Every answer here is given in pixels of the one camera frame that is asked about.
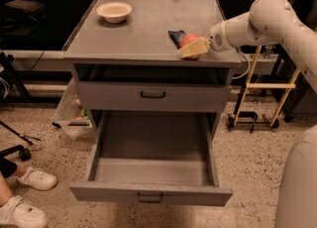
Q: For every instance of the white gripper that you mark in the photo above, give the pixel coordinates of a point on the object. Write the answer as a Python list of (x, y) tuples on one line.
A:
[(217, 40)]

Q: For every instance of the red apple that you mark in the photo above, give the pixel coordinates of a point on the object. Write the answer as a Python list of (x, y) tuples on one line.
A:
[(186, 40)]

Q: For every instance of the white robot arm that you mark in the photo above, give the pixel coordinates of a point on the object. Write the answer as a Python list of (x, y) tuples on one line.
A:
[(275, 22)]

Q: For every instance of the grey drawer cabinet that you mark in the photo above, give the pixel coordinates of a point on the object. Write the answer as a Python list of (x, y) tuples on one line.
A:
[(139, 50)]

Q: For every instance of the grey upper closed drawer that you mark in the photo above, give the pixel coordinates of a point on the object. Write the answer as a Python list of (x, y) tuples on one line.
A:
[(152, 97)]

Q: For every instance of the grey open drawer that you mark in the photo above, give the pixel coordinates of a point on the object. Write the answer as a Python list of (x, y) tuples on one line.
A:
[(153, 157)]

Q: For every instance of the dark blue snack packet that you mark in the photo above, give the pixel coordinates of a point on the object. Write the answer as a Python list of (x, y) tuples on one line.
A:
[(176, 37)]

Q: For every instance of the white bowl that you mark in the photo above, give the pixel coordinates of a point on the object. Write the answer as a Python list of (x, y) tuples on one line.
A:
[(114, 12)]

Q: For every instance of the clear plastic bag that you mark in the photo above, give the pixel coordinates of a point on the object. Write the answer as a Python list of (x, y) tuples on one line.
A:
[(71, 116)]

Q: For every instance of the black chair caster leg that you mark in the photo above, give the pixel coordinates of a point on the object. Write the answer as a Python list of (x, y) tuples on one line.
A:
[(24, 153)]

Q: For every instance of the white sneaker upper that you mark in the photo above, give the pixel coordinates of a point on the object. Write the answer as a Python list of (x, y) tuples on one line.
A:
[(38, 179)]

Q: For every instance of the person's leg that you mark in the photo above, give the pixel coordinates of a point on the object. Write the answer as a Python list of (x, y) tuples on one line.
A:
[(8, 168)]

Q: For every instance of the yellow wooden ladder frame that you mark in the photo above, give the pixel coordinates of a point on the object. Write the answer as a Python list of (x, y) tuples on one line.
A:
[(264, 86)]

